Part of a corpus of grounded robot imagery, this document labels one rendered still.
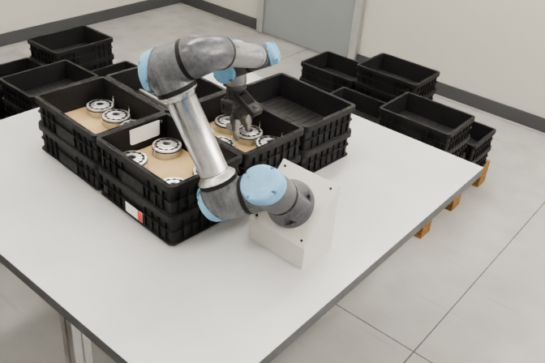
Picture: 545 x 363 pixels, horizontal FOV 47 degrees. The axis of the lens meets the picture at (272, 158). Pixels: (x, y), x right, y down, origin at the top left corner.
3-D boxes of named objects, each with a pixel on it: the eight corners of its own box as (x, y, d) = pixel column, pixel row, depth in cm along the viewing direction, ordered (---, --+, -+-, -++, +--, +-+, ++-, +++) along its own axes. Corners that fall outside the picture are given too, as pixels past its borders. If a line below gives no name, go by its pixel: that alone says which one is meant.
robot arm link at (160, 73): (252, 221, 179) (173, 42, 161) (207, 232, 184) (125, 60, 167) (263, 201, 189) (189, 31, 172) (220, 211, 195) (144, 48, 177)
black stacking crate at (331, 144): (349, 156, 253) (354, 130, 247) (300, 182, 234) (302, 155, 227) (277, 120, 276) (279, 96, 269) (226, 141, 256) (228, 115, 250)
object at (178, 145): (146, 145, 218) (146, 143, 218) (168, 135, 225) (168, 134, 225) (165, 155, 213) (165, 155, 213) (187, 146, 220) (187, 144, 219)
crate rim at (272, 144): (305, 134, 223) (306, 128, 222) (244, 162, 204) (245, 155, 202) (229, 96, 246) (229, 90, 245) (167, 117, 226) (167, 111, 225)
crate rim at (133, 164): (94, 143, 207) (93, 137, 206) (167, 117, 226) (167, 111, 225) (170, 195, 184) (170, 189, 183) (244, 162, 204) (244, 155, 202)
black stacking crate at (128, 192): (241, 213, 214) (242, 184, 208) (171, 250, 195) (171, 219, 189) (168, 166, 237) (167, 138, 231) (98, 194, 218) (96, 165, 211)
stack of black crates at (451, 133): (457, 190, 341) (476, 116, 319) (431, 212, 321) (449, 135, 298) (393, 162, 363) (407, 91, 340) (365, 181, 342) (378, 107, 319)
